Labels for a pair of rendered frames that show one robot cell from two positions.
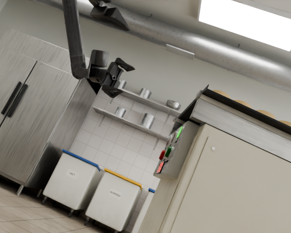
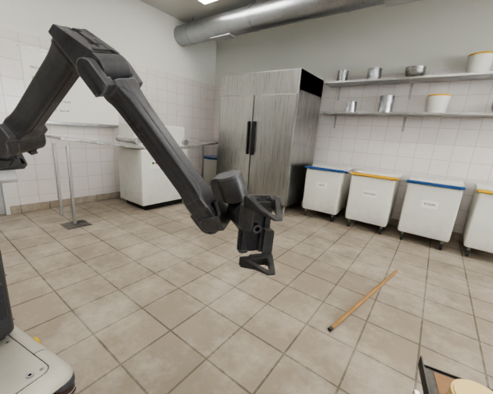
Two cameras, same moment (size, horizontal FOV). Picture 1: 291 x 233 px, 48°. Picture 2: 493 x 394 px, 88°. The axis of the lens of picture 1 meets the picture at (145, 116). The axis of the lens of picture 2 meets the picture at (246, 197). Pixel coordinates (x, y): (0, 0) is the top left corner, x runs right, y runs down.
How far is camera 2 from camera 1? 0.92 m
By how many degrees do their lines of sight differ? 37
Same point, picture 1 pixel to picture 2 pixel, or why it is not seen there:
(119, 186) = (372, 185)
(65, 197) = (322, 206)
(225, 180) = not seen: outside the picture
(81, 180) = (331, 188)
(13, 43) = (231, 88)
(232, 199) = not seen: outside the picture
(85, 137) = (324, 142)
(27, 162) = (280, 187)
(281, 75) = not seen: outside the picture
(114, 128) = (350, 123)
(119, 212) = (379, 210)
